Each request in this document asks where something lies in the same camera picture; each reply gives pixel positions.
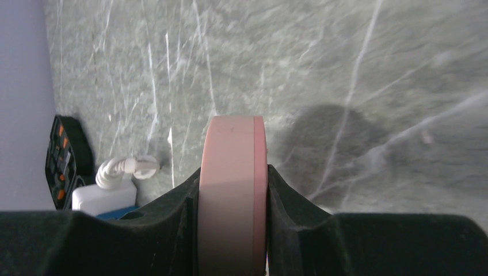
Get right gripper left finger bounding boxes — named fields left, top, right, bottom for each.
left=122, top=170, right=200, bottom=275

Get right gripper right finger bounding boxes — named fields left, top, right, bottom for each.
left=267, top=164, right=336, bottom=275

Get white power strip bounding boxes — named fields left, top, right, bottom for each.
left=71, top=155, right=160, bottom=217

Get black tool case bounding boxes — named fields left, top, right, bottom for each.
left=45, top=115, right=95, bottom=210

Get dark blue cube adapter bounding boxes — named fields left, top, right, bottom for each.
left=96, top=206, right=138, bottom=220

